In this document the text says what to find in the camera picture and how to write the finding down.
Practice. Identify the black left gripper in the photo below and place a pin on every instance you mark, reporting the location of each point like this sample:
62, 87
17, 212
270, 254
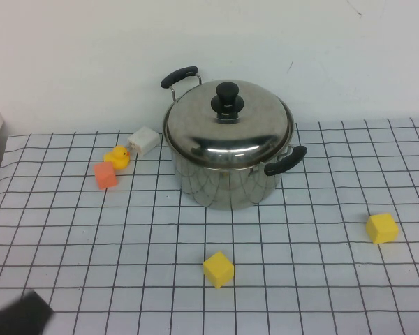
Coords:
17, 317

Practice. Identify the steel pot lid black knob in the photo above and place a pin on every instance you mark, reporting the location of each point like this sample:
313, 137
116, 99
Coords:
199, 122

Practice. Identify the stainless steel cooking pot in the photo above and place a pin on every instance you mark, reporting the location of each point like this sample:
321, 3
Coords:
227, 190

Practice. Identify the orange foam cube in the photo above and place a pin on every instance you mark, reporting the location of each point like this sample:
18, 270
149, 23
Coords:
105, 175

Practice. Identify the yellow rubber duck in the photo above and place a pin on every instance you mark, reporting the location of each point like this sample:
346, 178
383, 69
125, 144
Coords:
118, 157

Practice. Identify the yellow foam cube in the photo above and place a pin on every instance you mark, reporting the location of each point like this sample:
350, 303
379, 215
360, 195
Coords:
218, 269
381, 228

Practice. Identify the white power adapter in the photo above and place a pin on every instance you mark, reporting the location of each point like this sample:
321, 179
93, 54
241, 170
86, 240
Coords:
145, 139

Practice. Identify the white black-grid tablecloth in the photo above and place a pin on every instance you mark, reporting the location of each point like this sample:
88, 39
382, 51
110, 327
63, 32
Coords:
300, 279

